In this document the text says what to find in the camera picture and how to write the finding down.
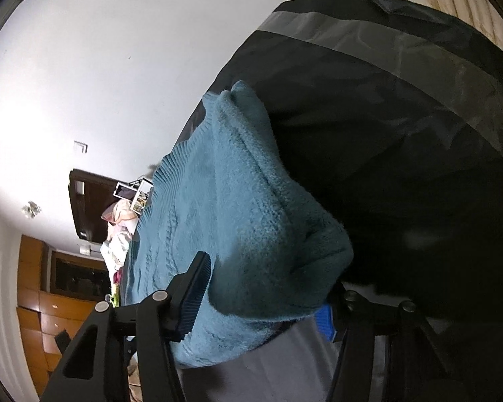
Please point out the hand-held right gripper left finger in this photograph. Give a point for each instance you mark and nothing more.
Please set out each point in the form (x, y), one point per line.
(195, 297)

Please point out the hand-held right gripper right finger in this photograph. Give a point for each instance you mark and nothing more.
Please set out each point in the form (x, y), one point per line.
(327, 322)

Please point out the teal knit sweater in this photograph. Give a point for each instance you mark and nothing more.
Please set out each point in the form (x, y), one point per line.
(234, 217)

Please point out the pile of pink white clothes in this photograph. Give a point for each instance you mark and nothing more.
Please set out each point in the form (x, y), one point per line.
(117, 243)

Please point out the dark wooden headboard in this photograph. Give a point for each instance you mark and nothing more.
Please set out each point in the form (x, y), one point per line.
(88, 205)

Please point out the brown wooden wardrobe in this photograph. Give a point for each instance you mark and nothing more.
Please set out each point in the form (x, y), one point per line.
(33, 301)

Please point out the black table cover cloth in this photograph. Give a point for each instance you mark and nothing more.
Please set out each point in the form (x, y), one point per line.
(402, 176)

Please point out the clear tape strip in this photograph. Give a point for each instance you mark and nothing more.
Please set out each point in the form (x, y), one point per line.
(360, 50)

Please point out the white photo collage frame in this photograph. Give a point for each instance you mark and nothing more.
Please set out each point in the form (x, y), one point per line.
(141, 199)

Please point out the white upright picture frame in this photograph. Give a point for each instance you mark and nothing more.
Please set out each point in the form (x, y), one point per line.
(125, 191)

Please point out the white wall switch plate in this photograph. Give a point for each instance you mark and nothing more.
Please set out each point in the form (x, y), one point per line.
(80, 145)

